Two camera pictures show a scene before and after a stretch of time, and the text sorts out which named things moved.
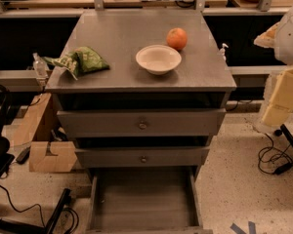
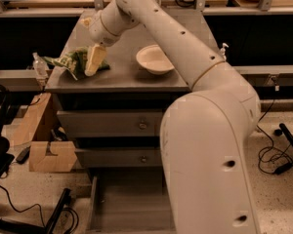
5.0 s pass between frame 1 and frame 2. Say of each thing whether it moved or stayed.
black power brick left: stayed
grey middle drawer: stayed
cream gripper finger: moved
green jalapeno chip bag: stayed
